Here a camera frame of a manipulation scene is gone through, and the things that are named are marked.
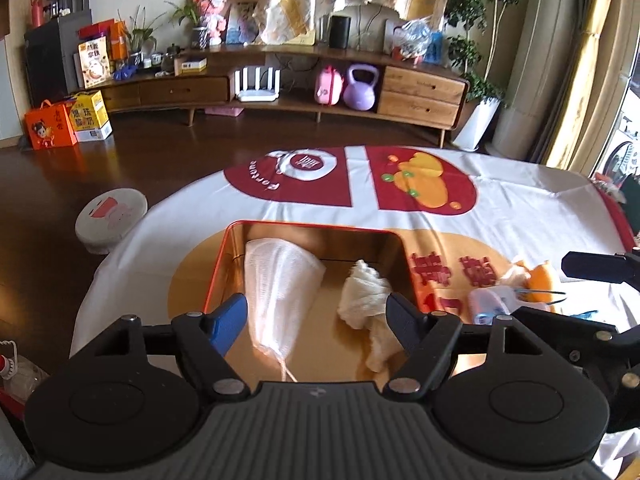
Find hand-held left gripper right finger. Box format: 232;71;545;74
382;292;551;402

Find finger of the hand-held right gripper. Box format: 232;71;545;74
561;247;640;292
509;306;640;386

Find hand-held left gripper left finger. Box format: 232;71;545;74
70;292;251;402

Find red tin box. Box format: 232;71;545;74
202;220;418;386

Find white cartoon print face mask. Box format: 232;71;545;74
467;285;526;326

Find white knitted towel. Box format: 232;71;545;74
337;259;407;374

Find orange plastic bag item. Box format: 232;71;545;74
509;259;559;306

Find white mesh cloth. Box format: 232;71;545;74
244;237;327;382

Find red and white printed tablecloth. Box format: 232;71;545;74
70;145;640;480

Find potted tree white planter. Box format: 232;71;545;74
445;0;532;152

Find yellow window curtain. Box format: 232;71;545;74
545;0;640;172

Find clear plastic bottle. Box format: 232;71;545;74
0;340;51;407

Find beige window curtain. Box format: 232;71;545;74
487;0;596;161

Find white router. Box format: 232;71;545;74
234;66;281;104

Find purple kettlebell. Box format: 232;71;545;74
343;63;380;111

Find wooden media cabinet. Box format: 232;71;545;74
97;42;471;148

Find pink toy case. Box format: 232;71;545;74
314;65;346;107

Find yellow carton box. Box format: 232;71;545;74
65;90;114;142

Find small yellow and white box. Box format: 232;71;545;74
174;56;208;76

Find dark teapot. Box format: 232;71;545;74
161;44;184;74

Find blue bottle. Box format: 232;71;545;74
427;31;446;64

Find clear plastic bag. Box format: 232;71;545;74
392;17;431;63

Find green plant dark pot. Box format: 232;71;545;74
170;0;212;51

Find white and yellow cereal box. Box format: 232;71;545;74
77;36;112;89

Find black speaker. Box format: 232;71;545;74
328;15;352;51

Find potted orchid plant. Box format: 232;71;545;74
117;7;162;68

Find white arched board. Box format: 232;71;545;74
345;4;401;54

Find framed cartoon picture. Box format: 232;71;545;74
225;2;262;45

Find red and orange gift box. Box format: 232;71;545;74
77;19;129;61

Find pink doll figure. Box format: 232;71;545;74
192;0;232;46

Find black mini fridge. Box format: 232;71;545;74
24;9;94;107

